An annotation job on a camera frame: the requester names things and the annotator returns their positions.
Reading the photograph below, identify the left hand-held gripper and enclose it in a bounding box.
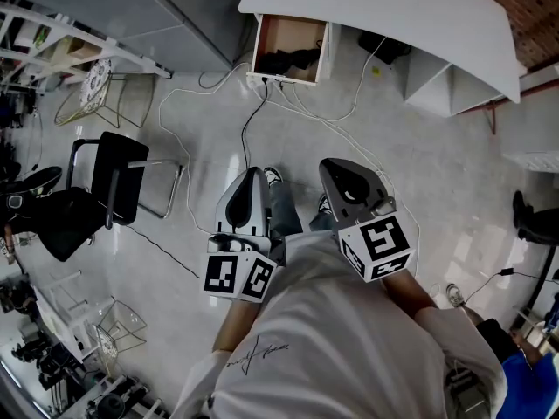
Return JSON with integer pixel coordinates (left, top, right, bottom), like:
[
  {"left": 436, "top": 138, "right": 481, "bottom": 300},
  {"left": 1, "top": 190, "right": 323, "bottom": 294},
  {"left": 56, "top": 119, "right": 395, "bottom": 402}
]
[{"left": 201, "top": 167, "right": 287, "bottom": 305}]

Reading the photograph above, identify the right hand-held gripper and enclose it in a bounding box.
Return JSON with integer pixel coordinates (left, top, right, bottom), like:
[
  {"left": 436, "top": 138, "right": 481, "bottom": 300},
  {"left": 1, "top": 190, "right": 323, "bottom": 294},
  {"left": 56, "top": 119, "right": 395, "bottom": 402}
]
[{"left": 320, "top": 158, "right": 417, "bottom": 284}]

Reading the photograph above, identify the black cloth item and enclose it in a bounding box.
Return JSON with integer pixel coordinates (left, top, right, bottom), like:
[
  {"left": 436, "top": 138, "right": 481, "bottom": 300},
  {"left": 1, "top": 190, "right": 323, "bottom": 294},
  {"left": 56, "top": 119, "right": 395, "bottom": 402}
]
[{"left": 258, "top": 48, "right": 323, "bottom": 77}]

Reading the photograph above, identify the white wooden drawer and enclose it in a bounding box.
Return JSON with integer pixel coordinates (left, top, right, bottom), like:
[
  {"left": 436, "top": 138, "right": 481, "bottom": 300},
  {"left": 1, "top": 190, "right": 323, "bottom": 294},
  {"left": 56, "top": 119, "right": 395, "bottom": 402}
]
[{"left": 245, "top": 13, "right": 332, "bottom": 88}]

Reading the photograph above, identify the person's left forearm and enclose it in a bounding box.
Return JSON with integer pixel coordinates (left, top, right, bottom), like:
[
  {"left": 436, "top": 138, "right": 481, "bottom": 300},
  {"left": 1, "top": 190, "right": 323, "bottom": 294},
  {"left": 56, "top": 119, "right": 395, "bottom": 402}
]
[{"left": 212, "top": 295, "right": 264, "bottom": 353}]

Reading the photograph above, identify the person's right forearm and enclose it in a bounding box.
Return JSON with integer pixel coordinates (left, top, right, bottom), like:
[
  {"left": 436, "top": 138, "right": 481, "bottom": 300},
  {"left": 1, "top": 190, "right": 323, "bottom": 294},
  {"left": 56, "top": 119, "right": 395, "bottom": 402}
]
[{"left": 380, "top": 271, "right": 438, "bottom": 321}]

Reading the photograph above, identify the white desk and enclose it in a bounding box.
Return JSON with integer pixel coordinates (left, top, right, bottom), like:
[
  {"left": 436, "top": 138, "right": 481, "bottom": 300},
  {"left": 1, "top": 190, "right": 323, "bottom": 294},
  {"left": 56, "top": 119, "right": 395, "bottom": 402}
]
[{"left": 238, "top": 0, "right": 523, "bottom": 120}]

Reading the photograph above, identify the person's left jeans leg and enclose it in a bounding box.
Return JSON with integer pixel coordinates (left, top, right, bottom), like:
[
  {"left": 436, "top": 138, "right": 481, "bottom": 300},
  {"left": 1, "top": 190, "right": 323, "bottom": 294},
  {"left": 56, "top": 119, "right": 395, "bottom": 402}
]
[{"left": 266, "top": 180, "right": 303, "bottom": 240}]

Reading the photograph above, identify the person's jeans leg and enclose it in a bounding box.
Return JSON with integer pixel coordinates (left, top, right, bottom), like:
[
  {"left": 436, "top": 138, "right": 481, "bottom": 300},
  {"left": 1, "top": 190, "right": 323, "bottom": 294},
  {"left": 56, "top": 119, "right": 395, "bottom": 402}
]
[
  {"left": 308, "top": 210, "right": 338, "bottom": 234},
  {"left": 266, "top": 180, "right": 303, "bottom": 240}
]

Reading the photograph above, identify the person's right jeans leg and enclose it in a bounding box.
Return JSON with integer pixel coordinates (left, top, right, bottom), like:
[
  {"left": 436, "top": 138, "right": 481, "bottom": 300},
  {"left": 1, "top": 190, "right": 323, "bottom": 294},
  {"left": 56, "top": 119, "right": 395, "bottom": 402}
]
[{"left": 308, "top": 210, "right": 338, "bottom": 234}]

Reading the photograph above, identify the white power strip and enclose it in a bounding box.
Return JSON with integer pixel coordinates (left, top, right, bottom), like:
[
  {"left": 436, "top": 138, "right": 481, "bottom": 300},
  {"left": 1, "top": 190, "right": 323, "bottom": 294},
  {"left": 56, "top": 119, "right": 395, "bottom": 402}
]
[{"left": 246, "top": 74, "right": 285, "bottom": 92}]

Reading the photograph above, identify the black office chair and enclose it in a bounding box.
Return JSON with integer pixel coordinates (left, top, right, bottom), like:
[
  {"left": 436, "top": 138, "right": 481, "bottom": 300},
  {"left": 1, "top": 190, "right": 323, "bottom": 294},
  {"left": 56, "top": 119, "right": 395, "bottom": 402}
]
[{"left": 34, "top": 131, "right": 183, "bottom": 264}]

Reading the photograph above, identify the black box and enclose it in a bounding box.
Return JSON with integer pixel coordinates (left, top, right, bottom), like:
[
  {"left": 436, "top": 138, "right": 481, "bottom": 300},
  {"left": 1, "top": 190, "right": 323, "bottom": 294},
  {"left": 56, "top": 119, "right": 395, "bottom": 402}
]
[{"left": 358, "top": 31, "right": 412, "bottom": 65}]

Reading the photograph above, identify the person's white shirt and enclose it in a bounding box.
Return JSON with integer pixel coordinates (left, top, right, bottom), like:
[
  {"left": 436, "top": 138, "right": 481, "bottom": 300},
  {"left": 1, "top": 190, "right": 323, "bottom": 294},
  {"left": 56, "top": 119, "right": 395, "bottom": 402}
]
[{"left": 169, "top": 228, "right": 508, "bottom": 419}]

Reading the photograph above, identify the white metal shelf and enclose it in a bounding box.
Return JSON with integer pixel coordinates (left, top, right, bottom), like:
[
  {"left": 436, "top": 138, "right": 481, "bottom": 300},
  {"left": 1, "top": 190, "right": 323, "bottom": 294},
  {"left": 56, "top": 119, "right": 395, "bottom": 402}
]
[{"left": 0, "top": 2, "right": 172, "bottom": 87}]

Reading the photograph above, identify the white stool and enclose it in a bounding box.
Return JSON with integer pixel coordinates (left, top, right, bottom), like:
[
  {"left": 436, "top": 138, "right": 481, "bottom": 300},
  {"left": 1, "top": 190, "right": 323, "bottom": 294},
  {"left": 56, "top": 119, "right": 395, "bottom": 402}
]
[{"left": 34, "top": 271, "right": 115, "bottom": 361}]

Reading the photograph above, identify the grey refrigerator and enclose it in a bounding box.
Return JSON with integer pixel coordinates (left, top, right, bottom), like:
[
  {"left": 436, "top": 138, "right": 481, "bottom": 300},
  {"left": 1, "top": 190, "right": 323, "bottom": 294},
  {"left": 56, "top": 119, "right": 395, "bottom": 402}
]
[{"left": 12, "top": 0, "right": 248, "bottom": 74}]

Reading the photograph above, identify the long white cable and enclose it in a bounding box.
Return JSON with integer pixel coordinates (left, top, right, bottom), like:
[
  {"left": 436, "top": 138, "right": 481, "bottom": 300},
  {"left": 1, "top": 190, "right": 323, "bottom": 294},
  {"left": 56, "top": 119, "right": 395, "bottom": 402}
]
[{"left": 157, "top": 76, "right": 245, "bottom": 237}]

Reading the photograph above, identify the black power cable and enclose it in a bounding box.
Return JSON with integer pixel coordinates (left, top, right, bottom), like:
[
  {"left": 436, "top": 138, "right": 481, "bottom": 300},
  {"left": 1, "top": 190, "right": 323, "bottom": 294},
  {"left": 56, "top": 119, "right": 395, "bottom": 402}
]
[{"left": 240, "top": 78, "right": 271, "bottom": 170}]

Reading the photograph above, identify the thin black floor cable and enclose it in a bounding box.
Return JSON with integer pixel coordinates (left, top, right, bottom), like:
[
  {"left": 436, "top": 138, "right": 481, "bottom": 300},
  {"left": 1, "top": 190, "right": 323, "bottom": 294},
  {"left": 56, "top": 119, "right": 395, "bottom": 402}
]
[{"left": 125, "top": 223, "right": 201, "bottom": 278}]

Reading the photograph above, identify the grey cable loop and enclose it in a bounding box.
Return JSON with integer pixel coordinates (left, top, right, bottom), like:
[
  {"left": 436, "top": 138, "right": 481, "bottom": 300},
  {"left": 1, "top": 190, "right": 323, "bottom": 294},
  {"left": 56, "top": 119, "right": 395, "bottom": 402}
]
[{"left": 198, "top": 61, "right": 254, "bottom": 91}]

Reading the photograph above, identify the red metal frame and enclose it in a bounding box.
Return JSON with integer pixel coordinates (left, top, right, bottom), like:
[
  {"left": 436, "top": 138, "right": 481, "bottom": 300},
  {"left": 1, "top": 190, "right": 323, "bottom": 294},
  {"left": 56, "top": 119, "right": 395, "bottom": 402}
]
[{"left": 462, "top": 65, "right": 559, "bottom": 135}]

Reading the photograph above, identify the black cable with adapter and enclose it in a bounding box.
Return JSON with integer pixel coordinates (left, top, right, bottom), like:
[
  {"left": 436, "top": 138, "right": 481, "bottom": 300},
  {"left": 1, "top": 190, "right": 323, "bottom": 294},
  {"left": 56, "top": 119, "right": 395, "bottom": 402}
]
[{"left": 465, "top": 267, "right": 559, "bottom": 305}]

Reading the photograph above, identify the wire stool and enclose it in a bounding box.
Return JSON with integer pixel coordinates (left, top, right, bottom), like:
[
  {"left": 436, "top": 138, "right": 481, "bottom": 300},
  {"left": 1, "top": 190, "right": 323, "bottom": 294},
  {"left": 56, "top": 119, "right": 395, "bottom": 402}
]
[{"left": 93, "top": 297, "right": 148, "bottom": 366}]

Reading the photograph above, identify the wire chair patterned cushion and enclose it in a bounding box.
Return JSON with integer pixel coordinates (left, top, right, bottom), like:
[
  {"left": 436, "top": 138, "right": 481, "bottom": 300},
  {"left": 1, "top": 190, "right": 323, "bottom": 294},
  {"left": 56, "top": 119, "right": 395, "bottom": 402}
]
[{"left": 54, "top": 58, "right": 157, "bottom": 129}]

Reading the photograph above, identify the camera equipment pile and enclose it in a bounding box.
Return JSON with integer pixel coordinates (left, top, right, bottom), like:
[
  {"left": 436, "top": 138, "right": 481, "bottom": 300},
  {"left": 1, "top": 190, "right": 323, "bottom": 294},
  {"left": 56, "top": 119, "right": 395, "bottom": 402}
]
[{"left": 0, "top": 316, "right": 171, "bottom": 419}]

